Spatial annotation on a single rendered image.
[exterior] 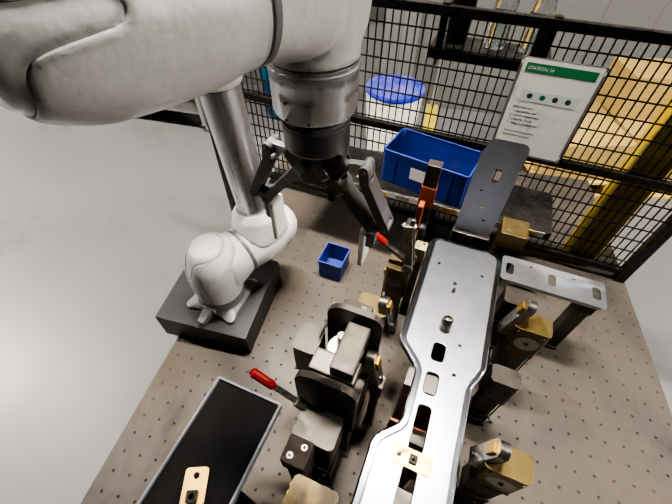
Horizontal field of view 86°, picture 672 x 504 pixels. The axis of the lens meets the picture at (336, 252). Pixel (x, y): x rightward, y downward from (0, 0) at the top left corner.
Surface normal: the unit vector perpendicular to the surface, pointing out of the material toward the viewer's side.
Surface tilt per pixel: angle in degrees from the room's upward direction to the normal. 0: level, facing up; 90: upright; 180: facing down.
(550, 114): 90
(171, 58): 98
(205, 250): 9
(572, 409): 0
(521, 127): 90
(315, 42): 115
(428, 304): 0
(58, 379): 0
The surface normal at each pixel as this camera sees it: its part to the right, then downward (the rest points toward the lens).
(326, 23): 0.61, 0.70
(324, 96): 0.28, 0.72
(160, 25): 0.65, 0.49
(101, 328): 0.01, -0.66
